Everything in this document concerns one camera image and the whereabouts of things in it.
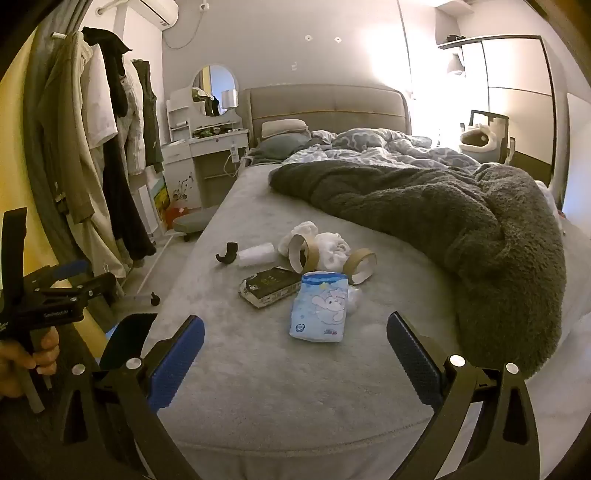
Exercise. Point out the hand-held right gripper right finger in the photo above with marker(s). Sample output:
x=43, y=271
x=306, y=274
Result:
x=413, y=360

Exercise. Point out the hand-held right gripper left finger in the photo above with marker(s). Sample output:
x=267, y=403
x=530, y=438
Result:
x=178, y=360

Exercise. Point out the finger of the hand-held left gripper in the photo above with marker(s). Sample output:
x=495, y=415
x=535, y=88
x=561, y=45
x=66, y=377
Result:
x=69, y=270
x=94, y=290

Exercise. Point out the cardboard tape roll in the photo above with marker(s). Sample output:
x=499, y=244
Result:
x=304, y=254
x=360, y=266

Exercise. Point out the blue printed packet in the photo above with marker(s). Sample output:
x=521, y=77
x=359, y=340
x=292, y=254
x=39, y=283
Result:
x=318, y=309

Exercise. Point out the black plastic hook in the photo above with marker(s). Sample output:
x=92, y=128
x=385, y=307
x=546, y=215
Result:
x=226, y=254

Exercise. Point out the black box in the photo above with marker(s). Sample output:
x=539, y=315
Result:
x=270, y=287

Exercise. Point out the white plastic roll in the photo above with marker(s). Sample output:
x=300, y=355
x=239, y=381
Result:
x=255, y=256

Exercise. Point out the large white tissue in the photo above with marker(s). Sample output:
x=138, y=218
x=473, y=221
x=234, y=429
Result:
x=336, y=251

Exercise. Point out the person's left hand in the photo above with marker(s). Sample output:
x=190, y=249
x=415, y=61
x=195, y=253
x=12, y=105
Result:
x=44, y=350

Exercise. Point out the grey upholstered bed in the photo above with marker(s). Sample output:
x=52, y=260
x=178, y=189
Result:
x=258, y=369

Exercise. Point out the black garment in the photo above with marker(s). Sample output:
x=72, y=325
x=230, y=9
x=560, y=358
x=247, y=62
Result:
x=122, y=198

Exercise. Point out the grey-green coat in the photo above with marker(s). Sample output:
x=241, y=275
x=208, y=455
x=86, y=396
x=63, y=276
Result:
x=64, y=161

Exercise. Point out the yellow framed picture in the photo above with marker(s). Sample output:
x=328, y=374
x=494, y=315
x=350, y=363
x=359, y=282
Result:
x=159, y=198

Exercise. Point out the grey floor cushion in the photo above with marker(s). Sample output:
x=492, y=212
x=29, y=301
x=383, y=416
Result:
x=189, y=226

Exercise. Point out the grey fuzzy blanket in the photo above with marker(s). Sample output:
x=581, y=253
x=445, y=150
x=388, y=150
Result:
x=438, y=221

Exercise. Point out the cream jacket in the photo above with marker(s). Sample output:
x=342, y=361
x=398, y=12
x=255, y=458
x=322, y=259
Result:
x=131, y=129

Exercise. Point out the white dressing table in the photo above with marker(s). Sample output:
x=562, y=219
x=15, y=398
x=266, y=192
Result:
x=184, y=152

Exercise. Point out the dark green garment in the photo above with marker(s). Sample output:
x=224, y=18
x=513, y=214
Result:
x=150, y=115

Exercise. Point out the white shirt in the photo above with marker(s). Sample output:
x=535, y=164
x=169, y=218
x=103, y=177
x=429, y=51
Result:
x=99, y=97

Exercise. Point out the white power strip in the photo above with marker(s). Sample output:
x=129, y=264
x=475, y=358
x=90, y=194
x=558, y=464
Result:
x=233, y=153

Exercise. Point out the green clutter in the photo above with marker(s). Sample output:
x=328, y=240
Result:
x=210, y=131

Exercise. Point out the patterned light duvet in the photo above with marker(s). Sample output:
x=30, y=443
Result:
x=369, y=145

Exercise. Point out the white cat bed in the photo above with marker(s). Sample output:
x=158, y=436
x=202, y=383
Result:
x=480, y=141

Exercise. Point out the grey pillow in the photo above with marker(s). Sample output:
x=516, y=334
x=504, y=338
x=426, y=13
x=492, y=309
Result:
x=277, y=148

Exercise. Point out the silver table lamp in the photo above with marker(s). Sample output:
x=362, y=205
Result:
x=229, y=99

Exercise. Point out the oval mirror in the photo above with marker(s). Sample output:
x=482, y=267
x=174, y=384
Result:
x=216, y=87

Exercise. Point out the beige pillow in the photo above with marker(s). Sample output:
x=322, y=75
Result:
x=284, y=128

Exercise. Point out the black chair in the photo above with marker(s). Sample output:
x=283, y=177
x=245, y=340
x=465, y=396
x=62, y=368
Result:
x=501, y=124

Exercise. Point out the white board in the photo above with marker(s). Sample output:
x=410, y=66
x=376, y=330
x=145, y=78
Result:
x=579, y=152

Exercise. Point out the white air conditioner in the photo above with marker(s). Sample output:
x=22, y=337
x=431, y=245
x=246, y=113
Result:
x=159, y=11

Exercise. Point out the white wardrobe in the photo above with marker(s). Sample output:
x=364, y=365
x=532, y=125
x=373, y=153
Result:
x=512, y=92

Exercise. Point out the dark item on wardrobe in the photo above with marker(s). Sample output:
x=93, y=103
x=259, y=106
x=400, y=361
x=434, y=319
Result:
x=455, y=38

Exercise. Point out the grey wall lamp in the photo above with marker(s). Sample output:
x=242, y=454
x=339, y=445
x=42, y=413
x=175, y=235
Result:
x=455, y=64

